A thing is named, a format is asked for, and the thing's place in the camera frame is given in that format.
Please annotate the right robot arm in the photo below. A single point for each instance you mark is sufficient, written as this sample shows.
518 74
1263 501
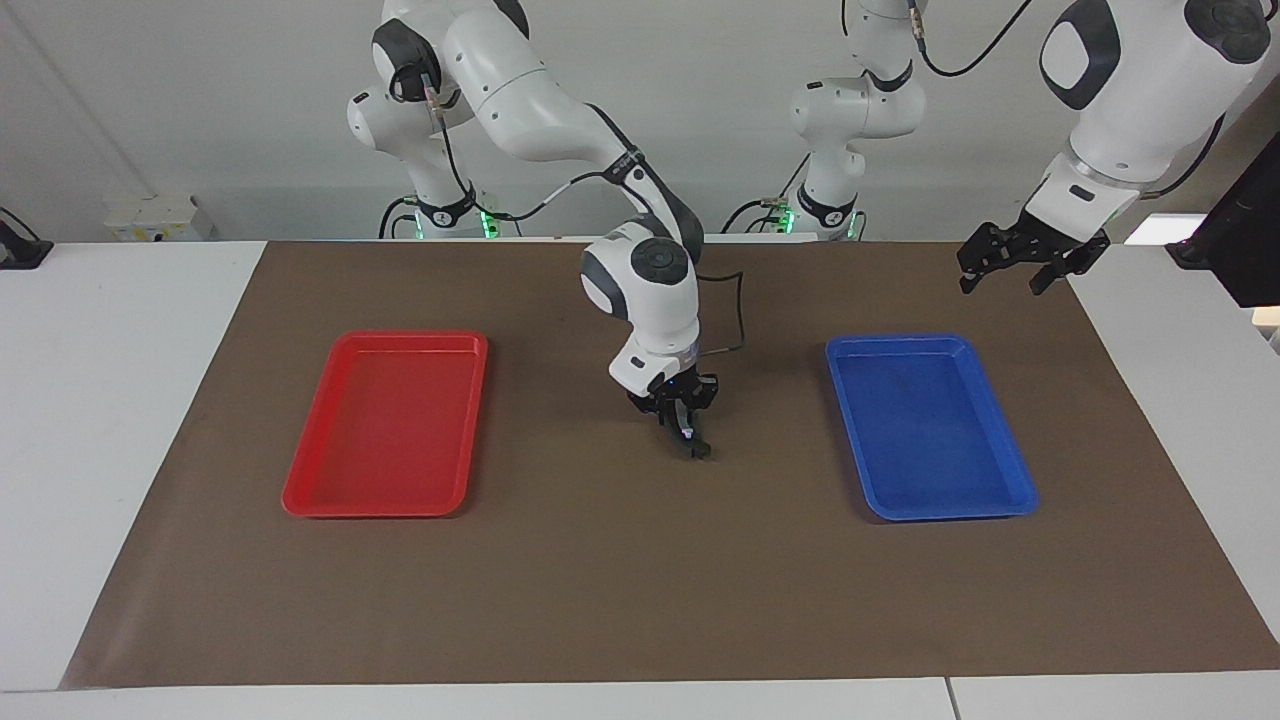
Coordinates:
520 90

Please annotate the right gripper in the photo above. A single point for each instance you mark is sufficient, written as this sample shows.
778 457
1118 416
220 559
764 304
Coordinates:
680 385

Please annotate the white wall box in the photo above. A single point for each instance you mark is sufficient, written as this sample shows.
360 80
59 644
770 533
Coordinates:
155 218

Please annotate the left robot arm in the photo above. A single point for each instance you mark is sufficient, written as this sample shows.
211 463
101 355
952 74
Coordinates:
1130 90

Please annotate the blue plastic tray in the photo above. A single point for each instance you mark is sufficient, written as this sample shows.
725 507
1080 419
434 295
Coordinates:
930 425

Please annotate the red plastic tray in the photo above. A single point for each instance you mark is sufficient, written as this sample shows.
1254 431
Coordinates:
390 425

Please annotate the black stand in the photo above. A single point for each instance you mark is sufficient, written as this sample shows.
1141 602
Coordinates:
22 250
1240 230

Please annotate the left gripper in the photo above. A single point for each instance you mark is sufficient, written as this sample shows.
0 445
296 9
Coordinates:
1052 244

